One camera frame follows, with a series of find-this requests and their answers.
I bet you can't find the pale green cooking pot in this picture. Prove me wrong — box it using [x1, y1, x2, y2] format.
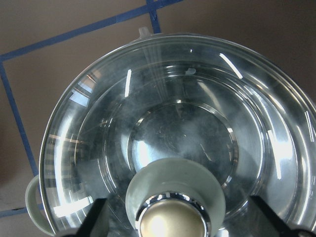
[25, 27, 316, 237]

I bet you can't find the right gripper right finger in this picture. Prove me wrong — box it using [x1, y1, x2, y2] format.
[249, 196, 296, 237]

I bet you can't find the glass pot lid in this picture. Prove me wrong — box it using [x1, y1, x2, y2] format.
[39, 35, 316, 237]

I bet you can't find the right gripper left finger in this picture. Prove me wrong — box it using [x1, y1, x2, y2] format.
[75, 198, 110, 237]

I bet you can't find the brown paper table mat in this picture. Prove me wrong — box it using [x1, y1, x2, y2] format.
[0, 0, 316, 237]

